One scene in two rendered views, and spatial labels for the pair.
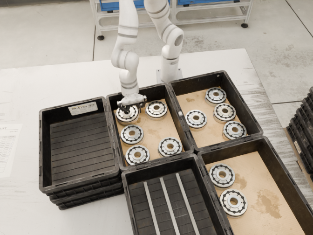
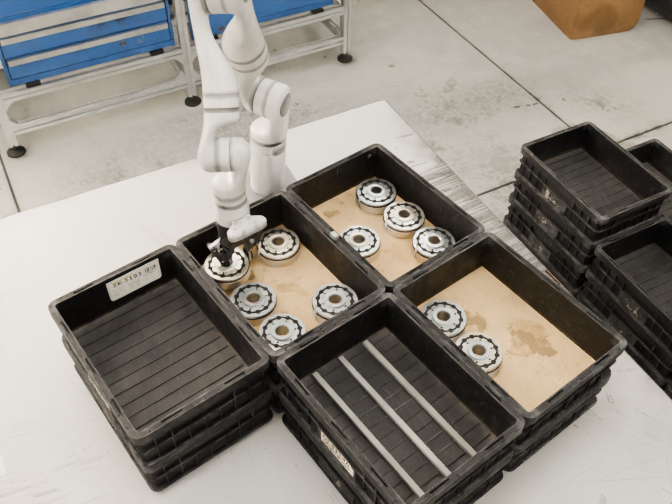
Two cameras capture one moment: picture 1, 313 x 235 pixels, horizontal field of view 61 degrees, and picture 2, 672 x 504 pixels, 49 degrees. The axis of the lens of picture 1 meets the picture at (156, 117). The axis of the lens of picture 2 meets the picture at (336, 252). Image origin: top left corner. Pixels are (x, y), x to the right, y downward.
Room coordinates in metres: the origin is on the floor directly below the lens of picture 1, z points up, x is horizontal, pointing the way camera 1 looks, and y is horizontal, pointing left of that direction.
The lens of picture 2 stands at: (-0.36, 0.40, 2.15)
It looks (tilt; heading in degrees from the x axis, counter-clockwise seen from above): 47 degrees down; 335
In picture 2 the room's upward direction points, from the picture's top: 1 degrees clockwise
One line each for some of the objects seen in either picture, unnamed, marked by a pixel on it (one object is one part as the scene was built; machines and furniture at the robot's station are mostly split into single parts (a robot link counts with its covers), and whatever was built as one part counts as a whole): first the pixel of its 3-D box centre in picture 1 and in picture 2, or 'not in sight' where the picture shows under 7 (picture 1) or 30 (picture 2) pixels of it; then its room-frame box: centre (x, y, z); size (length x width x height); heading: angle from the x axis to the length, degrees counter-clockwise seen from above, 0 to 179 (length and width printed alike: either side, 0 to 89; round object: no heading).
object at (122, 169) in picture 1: (146, 122); (278, 268); (0.67, 0.04, 0.92); 0.40 x 0.30 x 0.02; 13
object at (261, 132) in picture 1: (211, 107); (382, 211); (0.74, -0.25, 0.92); 0.40 x 0.30 x 0.02; 13
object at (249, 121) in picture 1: (210, 114); (381, 226); (0.74, -0.25, 0.87); 0.40 x 0.30 x 0.11; 13
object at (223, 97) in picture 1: (215, 94); (376, 191); (0.87, -0.30, 0.86); 0.10 x 0.10 x 0.01
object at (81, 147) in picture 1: (79, 145); (160, 349); (0.61, 0.34, 0.87); 0.40 x 0.30 x 0.11; 13
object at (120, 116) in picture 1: (126, 112); (226, 264); (0.77, 0.14, 0.88); 0.10 x 0.10 x 0.01
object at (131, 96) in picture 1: (130, 89); (235, 210); (0.76, 0.10, 1.05); 0.11 x 0.09 x 0.06; 12
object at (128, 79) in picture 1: (128, 68); (231, 170); (0.77, 0.10, 1.14); 0.09 x 0.07 x 0.15; 68
